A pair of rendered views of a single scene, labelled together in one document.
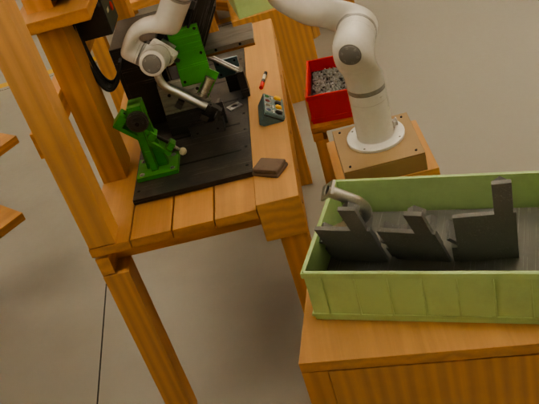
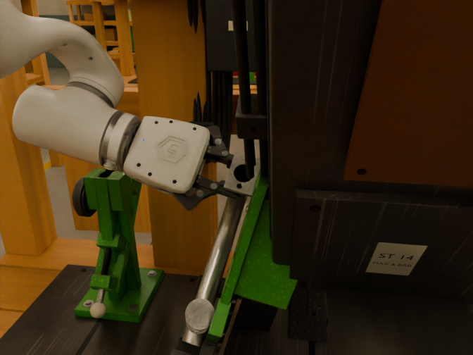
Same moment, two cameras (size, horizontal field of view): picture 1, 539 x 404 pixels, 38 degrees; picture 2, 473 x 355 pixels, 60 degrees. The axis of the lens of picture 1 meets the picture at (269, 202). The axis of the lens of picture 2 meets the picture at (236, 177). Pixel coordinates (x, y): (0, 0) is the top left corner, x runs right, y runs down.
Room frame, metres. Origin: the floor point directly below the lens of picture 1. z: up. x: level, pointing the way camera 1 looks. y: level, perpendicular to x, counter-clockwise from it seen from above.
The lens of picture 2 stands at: (2.66, -0.34, 1.45)
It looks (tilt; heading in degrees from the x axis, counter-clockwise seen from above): 23 degrees down; 92
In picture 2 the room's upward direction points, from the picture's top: straight up
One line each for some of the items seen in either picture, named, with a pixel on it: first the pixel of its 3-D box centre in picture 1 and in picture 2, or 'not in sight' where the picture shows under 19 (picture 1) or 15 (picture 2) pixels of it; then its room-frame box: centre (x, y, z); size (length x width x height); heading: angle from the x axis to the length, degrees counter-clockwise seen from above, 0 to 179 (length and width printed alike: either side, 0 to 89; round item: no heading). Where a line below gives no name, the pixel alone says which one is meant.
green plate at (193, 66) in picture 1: (189, 51); (268, 239); (2.69, 0.12, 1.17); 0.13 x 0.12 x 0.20; 174
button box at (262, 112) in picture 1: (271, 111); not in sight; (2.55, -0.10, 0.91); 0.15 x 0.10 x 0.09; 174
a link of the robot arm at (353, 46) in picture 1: (358, 58); not in sight; (2.11, -0.38, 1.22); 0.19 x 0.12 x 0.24; 156
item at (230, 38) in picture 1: (204, 46); (391, 305); (2.84, 0.06, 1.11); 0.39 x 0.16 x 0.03; 84
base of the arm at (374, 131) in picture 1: (370, 112); not in sight; (2.15, -0.39, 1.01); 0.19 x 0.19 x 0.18
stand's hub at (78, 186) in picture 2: (137, 122); (84, 196); (2.36, 0.34, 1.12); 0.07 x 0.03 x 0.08; 84
